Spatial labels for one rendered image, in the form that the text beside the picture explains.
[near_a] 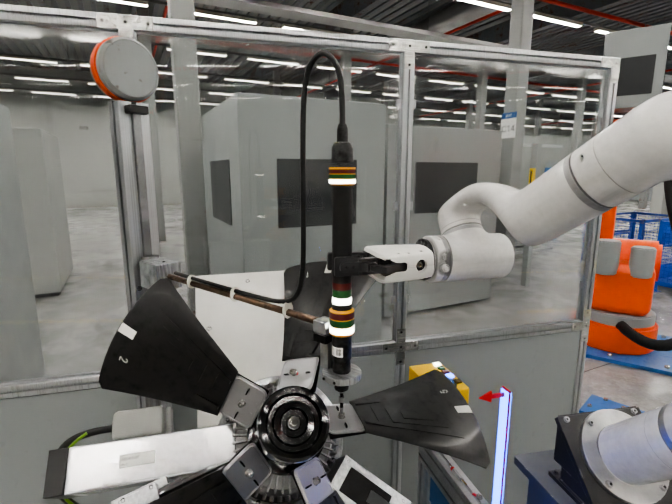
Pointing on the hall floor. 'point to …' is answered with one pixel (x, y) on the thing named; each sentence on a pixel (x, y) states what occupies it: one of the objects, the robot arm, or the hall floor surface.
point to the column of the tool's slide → (121, 137)
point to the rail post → (422, 484)
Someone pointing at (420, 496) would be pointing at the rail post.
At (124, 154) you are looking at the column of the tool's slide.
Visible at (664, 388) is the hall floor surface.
